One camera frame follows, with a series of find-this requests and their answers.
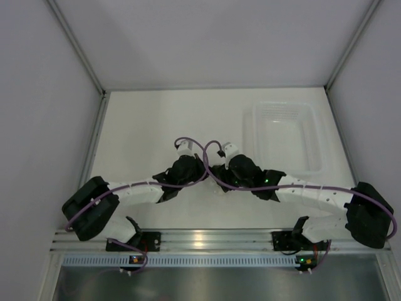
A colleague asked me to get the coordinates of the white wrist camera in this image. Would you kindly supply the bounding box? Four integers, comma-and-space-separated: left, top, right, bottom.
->
175, 139, 194, 157
217, 142, 240, 169

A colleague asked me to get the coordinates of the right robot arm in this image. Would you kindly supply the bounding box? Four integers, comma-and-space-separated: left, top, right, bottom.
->
209, 154, 396, 249

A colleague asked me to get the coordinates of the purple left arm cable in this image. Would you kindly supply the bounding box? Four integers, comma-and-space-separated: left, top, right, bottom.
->
65, 137, 210, 232

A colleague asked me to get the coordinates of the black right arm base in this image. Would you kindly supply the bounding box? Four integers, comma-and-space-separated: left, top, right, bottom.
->
271, 216, 328, 252

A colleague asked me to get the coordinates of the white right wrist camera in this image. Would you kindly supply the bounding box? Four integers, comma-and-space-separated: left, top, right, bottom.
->
217, 142, 240, 169

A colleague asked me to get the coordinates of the aluminium mounting rail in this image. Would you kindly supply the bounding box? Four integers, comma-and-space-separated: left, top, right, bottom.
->
49, 228, 391, 252

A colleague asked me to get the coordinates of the aluminium frame post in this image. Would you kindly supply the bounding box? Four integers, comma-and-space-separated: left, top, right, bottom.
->
46, 0, 105, 95
324, 0, 383, 92

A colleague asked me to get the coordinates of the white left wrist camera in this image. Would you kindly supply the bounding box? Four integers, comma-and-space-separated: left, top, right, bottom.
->
175, 139, 194, 157

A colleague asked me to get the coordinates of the aluminium frame post left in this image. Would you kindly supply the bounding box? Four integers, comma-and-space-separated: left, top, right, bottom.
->
46, 0, 105, 95

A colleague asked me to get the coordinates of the white perforated plastic basket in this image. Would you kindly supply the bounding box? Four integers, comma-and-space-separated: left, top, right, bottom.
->
242, 101, 326, 177

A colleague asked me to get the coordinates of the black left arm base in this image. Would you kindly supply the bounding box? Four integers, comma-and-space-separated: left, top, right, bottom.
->
106, 216, 161, 253

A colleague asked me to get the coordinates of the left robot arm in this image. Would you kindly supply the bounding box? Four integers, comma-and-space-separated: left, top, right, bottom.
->
61, 155, 206, 251

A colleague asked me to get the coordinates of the white slotted cable duct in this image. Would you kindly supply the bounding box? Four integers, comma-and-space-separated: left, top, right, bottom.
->
62, 255, 304, 268

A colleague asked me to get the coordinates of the clear zip top bag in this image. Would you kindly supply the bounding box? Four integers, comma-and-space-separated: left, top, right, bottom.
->
207, 182, 228, 196

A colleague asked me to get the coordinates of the aluminium frame post right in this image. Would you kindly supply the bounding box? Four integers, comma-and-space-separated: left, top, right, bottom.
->
324, 0, 383, 92

